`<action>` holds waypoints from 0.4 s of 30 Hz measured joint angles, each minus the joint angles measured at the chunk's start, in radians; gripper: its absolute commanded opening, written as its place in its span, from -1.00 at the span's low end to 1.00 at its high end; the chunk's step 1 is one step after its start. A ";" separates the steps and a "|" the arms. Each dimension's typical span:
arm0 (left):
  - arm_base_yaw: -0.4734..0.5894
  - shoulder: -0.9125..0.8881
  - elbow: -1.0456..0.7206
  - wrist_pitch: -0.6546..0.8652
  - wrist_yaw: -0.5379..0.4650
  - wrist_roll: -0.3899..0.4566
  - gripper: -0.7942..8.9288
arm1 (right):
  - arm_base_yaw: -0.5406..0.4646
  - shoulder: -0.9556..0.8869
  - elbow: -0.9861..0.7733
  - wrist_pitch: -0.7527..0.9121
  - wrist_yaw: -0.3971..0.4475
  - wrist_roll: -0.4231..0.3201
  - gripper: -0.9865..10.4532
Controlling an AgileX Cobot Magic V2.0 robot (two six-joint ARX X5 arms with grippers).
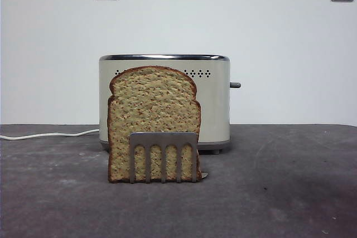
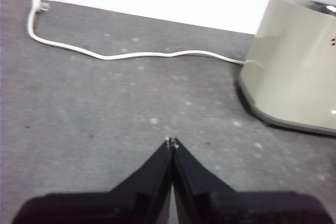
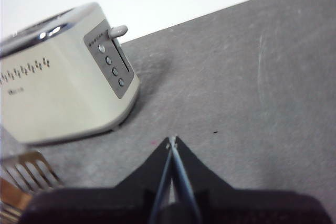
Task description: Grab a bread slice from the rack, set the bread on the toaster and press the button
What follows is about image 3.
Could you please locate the shiny metal toast rack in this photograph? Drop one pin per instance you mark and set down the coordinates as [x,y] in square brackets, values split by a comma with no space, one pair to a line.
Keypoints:
[34,161]

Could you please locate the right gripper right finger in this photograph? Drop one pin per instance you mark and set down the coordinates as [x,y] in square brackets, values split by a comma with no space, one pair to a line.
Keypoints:
[236,208]

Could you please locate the cream two-slot toaster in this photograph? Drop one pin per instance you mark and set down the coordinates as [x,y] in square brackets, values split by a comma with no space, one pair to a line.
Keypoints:
[60,98]

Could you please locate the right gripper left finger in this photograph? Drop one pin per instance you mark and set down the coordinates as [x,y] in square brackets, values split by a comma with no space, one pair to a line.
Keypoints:
[110,205]

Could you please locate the grey toaster lever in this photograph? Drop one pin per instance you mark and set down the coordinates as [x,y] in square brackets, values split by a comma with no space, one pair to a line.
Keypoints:
[118,31]

